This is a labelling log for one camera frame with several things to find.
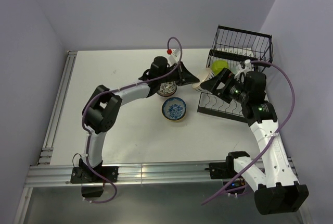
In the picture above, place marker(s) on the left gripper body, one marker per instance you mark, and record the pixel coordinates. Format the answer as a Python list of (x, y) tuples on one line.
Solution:
[(175, 76)]

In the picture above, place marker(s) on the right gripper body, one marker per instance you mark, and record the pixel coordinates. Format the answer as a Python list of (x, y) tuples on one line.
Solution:
[(233, 88)]

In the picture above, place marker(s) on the white bowl pink interior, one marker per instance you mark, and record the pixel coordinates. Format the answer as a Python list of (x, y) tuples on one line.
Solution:
[(203, 76)]

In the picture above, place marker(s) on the green square bowl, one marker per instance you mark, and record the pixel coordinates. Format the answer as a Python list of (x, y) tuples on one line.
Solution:
[(218, 66)]

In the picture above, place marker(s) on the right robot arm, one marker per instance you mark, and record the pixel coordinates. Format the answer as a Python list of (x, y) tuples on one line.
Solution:
[(276, 189)]

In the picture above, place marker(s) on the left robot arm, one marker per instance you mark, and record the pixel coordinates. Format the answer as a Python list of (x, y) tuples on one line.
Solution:
[(101, 111)]

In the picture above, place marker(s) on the leaf pattern bowl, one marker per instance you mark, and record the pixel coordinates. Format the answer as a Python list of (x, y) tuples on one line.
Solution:
[(167, 89)]

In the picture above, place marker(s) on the blue floral bowl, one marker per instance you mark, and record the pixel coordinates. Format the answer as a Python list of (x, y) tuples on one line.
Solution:
[(174, 109)]

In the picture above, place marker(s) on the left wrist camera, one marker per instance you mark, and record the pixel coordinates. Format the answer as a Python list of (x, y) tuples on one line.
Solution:
[(173, 55)]

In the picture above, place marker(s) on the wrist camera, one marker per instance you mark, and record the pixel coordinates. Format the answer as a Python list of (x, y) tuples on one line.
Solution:
[(173, 55), (242, 68)]

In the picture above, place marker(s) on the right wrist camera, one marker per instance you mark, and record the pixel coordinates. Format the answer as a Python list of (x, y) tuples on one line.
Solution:
[(242, 68)]

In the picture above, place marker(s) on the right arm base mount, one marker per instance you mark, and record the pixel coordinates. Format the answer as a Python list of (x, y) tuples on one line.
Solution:
[(221, 171)]

